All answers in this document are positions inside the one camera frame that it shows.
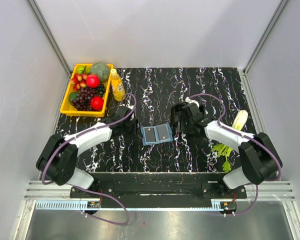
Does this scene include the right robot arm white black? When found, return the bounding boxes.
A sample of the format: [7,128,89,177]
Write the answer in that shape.
[171,103,282,198]

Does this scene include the blue card holder wallet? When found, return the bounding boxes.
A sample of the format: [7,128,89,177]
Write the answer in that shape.
[140,123,174,146]

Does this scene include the green avocado fruit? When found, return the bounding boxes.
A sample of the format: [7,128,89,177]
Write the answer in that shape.
[68,91,79,103]

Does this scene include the green melon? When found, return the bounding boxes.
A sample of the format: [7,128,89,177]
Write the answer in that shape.
[90,62,111,83]

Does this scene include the white celery stalk with leaves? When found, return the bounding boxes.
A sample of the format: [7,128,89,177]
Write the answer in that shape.
[212,110,248,173]

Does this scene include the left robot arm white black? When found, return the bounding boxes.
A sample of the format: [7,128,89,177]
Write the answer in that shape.
[36,105,138,198]

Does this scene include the yellow juice bottle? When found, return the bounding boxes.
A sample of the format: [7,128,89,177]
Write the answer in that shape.
[110,68,126,102]

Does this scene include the red apple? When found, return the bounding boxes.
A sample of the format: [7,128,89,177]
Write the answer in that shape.
[90,96,104,111]

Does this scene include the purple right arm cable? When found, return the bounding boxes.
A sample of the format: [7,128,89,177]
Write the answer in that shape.
[186,93,283,216]

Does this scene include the black credit card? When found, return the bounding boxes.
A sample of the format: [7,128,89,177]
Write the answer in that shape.
[156,124,170,141]
[143,127,156,144]

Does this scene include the yellow plastic tray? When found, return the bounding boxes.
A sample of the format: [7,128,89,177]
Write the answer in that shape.
[60,63,114,117]

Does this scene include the small red fruit cluster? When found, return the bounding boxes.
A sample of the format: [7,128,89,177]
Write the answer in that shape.
[70,73,88,92]

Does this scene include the dark purple grape bunch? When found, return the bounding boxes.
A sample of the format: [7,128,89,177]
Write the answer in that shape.
[70,83,106,112]

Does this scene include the green lime fruit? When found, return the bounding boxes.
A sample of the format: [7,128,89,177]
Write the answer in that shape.
[76,65,87,75]

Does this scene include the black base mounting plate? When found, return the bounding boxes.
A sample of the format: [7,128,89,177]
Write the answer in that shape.
[69,171,248,201]

